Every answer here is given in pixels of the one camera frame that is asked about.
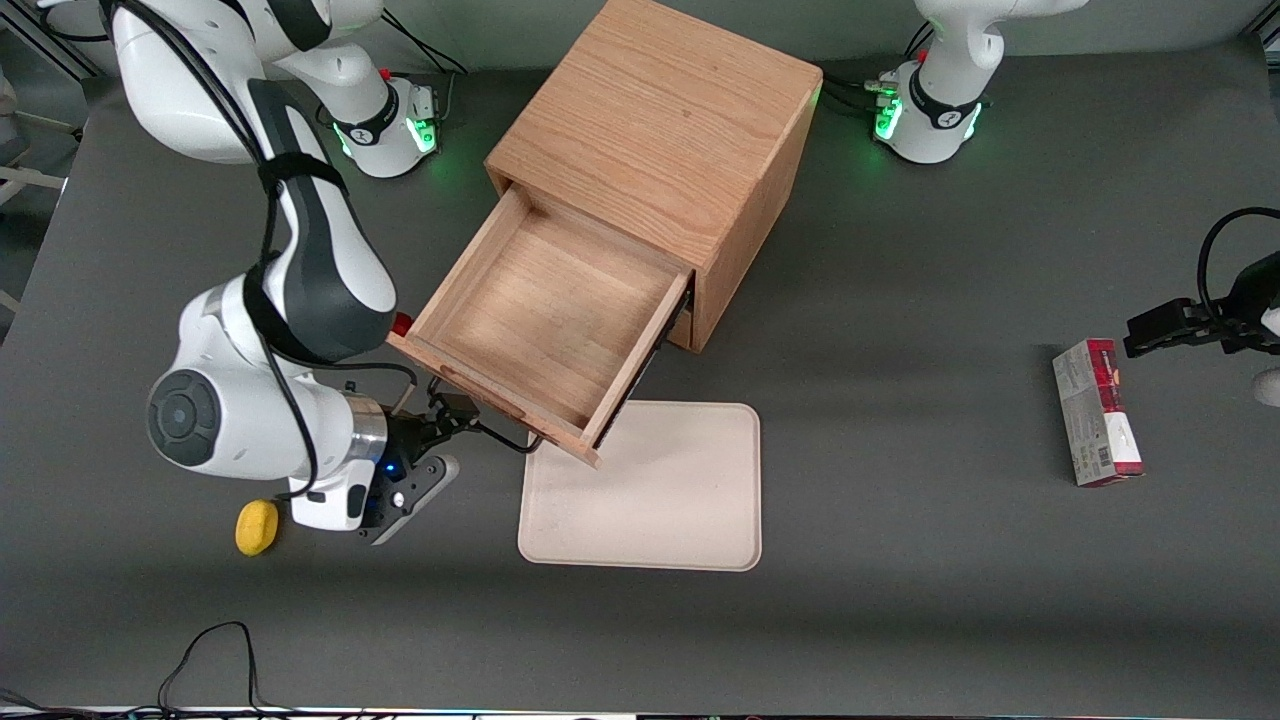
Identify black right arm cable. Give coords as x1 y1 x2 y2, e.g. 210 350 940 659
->
98 0 421 501

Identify red plaid carton box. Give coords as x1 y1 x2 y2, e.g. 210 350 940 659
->
1051 337 1147 490

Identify black looped table cable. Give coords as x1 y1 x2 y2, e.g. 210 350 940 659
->
154 620 273 717

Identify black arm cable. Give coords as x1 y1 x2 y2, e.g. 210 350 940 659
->
98 0 421 501
1196 206 1280 323

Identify black right base cable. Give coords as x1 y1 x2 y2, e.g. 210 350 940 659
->
380 8 469 77

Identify beige rounded tray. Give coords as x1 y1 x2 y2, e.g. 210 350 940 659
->
516 400 764 574

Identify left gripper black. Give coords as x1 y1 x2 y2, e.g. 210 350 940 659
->
1124 251 1280 359

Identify white frame leg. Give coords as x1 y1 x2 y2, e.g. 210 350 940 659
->
0 160 69 206

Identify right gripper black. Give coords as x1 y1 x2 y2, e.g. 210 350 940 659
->
366 392 482 523

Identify yellow lemon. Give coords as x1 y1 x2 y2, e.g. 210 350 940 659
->
234 498 281 558

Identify wooden drawer cabinet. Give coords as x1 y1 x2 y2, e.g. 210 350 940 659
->
484 0 825 355

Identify black left base cable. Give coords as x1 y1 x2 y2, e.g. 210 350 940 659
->
820 68 901 111

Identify black base cable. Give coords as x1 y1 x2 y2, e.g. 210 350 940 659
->
380 8 469 77
820 68 901 111

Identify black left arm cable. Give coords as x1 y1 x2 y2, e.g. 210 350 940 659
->
1196 206 1280 323

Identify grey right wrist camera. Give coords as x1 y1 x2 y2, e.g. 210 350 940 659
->
357 453 462 547

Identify wooden drawer with black handle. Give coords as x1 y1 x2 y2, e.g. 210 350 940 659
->
386 183 697 470

